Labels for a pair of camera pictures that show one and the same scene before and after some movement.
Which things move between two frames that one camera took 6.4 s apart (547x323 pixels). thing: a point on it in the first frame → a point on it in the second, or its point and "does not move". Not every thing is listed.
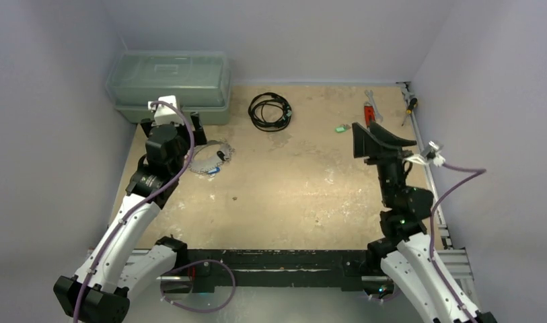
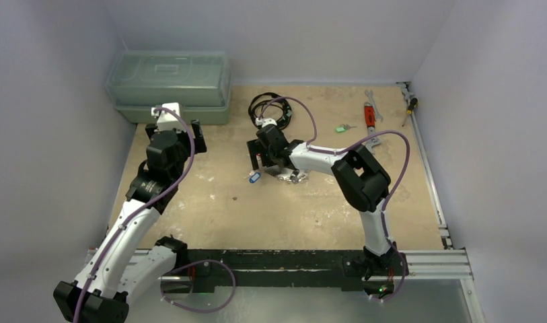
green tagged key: x=342 y=128 does not move
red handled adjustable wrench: x=369 y=114 does not move
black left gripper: x=198 y=134 does not move
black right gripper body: x=384 y=161 → x=253 y=151
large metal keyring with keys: x=208 y=156 → x=286 y=175
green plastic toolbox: x=201 y=81 does not move
